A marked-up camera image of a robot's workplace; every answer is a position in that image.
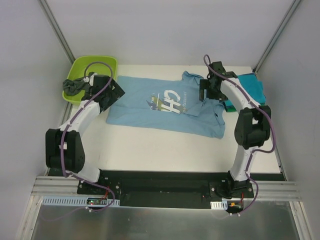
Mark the lime green plastic basin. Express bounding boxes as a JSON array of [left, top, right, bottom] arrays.
[[62, 55, 118, 105]]

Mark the right white slotted cable duct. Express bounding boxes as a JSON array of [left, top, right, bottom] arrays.
[[210, 200, 228, 211]]

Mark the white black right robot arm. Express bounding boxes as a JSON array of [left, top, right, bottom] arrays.
[[199, 55, 272, 199]]

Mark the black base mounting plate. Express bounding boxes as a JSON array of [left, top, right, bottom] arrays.
[[47, 167, 287, 210]]

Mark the white slotted cable duct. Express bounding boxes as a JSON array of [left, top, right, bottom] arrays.
[[210, 200, 228, 211], [42, 196, 120, 208]]

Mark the light blue t shirt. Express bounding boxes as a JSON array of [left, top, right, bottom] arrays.
[[106, 71, 226, 139]]

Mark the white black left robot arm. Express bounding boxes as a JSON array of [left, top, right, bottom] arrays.
[[45, 74, 125, 195]]

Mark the teal folded t shirt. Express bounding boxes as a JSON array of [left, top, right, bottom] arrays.
[[238, 75, 266, 105]]

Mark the left white slotted cable duct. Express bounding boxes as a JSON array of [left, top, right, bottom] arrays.
[[42, 196, 120, 208]]

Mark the dark blue folded t shirt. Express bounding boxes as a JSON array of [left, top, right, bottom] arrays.
[[241, 72, 255, 76]]

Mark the grey crumpled t shirt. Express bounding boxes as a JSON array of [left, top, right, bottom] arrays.
[[62, 72, 97, 101]]

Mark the aluminium frame post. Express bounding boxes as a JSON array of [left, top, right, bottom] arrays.
[[252, 0, 303, 74], [38, 0, 76, 64]]

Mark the front aluminium rail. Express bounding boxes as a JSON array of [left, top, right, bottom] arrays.
[[31, 176, 302, 202]]

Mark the right aluminium frame post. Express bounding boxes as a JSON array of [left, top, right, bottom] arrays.
[[252, 0, 303, 74]]

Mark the green folded t shirt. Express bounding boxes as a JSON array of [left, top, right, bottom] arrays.
[[223, 100, 237, 113]]

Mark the left aluminium frame post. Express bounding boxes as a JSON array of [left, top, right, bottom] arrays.
[[38, 0, 76, 64]]

